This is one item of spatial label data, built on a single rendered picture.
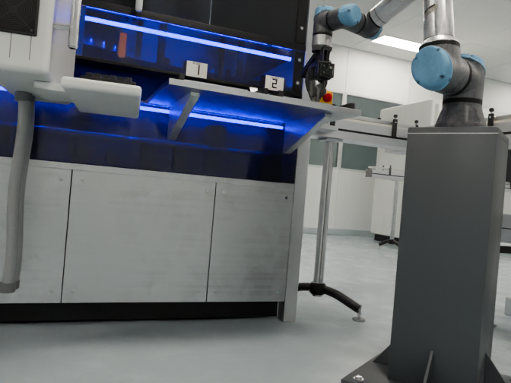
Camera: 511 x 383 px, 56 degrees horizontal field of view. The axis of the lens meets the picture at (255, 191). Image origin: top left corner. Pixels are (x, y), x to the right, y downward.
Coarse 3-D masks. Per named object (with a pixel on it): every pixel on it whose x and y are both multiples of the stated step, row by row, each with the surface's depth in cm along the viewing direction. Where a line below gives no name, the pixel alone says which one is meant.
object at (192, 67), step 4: (188, 64) 189; (192, 64) 189; (196, 64) 190; (200, 64) 190; (204, 64) 191; (188, 68) 189; (192, 68) 189; (196, 68) 190; (200, 68) 191; (204, 68) 191; (188, 72) 189; (192, 72) 189; (196, 72) 190; (200, 72) 191; (204, 72) 191; (192, 76) 190; (196, 76) 190; (200, 76) 191; (204, 76) 191
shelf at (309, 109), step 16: (176, 80) 147; (160, 96) 167; (176, 96) 165; (208, 96) 160; (224, 96) 158; (240, 96) 155; (256, 96) 157; (272, 96) 159; (224, 112) 191; (240, 112) 188; (256, 112) 185; (272, 112) 182; (288, 112) 179; (304, 112) 176; (320, 112) 174; (336, 112) 171; (352, 112) 171
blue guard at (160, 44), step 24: (96, 24) 176; (120, 24) 179; (144, 24) 182; (168, 24) 186; (96, 48) 176; (120, 48) 179; (144, 48) 183; (168, 48) 186; (192, 48) 189; (216, 48) 193; (240, 48) 197; (264, 48) 201; (216, 72) 193; (240, 72) 197; (264, 72) 201; (288, 72) 205
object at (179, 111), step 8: (192, 96) 155; (176, 104) 174; (184, 104) 163; (192, 104) 161; (176, 112) 173; (184, 112) 166; (176, 120) 172; (184, 120) 171; (168, 128) 185; (176, 128) 177; (168, 136) 184; (176, 136) 183
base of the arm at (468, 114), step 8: (448, 104) 147; (456, 104) 144; (464, 104) 143; (472, 104) 143; (480, 104) 145; (440, 112) 149; (448, 112) 145; (456, 112) 144; (464, 112) 143; (472, 112) 143; (480, 112) 144; (440, 120) 149; (448, 120) 144; (456, 120) 143; (464, 120) 142; (472, 120) 143; (480, 120) 143
